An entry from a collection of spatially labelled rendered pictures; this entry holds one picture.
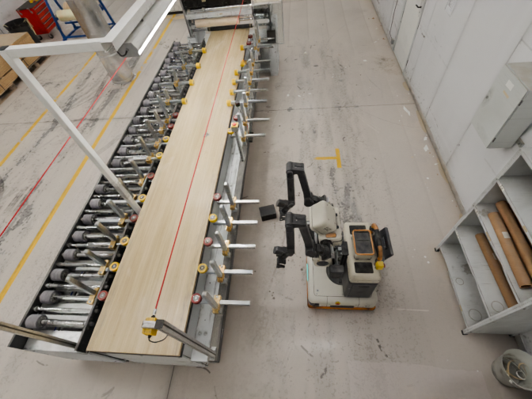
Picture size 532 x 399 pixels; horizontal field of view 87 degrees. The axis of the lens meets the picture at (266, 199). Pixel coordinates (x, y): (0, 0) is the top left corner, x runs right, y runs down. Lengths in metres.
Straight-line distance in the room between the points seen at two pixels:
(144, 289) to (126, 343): 0.40
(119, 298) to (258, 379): 1.45
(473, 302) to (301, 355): 1.72
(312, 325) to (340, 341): 0.30
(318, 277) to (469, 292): 1.47
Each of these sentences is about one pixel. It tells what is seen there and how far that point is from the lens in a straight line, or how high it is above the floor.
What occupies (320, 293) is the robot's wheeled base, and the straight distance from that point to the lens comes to 2.92.
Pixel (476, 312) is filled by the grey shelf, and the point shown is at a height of 0.14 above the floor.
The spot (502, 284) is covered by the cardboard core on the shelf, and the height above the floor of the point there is 0.58.
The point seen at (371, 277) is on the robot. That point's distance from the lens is 2.47.
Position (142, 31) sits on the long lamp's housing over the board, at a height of 2.37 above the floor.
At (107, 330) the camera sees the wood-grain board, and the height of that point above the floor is 0.90.
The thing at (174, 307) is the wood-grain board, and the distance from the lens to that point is 2.42.
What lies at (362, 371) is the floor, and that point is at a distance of 3.11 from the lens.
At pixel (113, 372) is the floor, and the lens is 3.56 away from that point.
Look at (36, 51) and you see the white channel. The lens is 2.15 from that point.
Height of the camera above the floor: 3.05
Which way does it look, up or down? 53 degrees down
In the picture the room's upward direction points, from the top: 10 degrees counter-clockwise
